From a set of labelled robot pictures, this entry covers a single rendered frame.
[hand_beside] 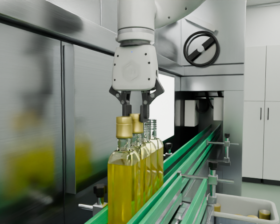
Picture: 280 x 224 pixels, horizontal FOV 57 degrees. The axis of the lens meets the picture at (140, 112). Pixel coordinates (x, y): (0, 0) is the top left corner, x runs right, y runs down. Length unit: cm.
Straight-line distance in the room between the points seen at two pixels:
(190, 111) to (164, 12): 118
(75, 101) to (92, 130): 10
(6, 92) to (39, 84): 8
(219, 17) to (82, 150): 129
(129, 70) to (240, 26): 118
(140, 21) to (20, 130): 32
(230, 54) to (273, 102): 281
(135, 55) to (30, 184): 34
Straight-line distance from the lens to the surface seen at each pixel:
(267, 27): 498
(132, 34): 57
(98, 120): 69
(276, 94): 440
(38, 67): 56
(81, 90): 62
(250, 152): 447
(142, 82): 56
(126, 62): 58
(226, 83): 164
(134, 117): 58
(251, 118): 440
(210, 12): 172
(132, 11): 58
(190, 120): 179
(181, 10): 67
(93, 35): 70
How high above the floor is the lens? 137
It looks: 3 degrees down
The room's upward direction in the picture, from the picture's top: straight up
